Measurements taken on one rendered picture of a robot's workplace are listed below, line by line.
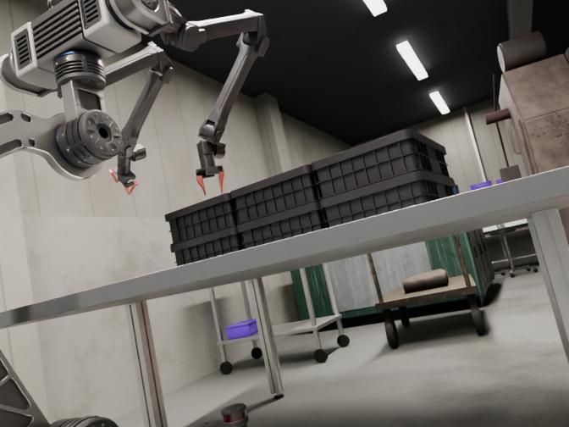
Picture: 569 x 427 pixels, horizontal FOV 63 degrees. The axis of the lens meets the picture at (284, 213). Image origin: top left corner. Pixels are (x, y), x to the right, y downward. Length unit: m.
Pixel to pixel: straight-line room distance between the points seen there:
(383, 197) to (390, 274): 3.43
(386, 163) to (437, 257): 3.35
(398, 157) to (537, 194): 0.53
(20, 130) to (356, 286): 3.83
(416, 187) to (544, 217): 0.33
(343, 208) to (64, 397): 2.24
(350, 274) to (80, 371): 2.69
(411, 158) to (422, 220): 0.47
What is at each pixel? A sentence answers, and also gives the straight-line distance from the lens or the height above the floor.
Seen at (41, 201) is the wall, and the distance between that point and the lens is 3.21.
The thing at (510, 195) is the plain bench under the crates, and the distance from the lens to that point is 0.77.
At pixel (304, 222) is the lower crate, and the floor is 0.77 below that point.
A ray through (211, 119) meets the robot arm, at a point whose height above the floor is 1.27.
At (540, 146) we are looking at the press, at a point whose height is 1.27.
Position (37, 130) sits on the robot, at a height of 1.16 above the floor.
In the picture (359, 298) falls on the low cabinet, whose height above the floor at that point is 0.27.
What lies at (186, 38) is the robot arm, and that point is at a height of 1.40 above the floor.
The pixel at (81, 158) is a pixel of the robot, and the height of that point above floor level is 1.07.
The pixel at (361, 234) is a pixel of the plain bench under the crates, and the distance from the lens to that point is 0.81.
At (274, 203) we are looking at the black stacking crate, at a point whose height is 0.85.
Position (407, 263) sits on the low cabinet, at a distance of 4.61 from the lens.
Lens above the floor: 0.63
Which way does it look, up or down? 8 degrees up
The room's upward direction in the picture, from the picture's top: 12 degrees counter-clockwise
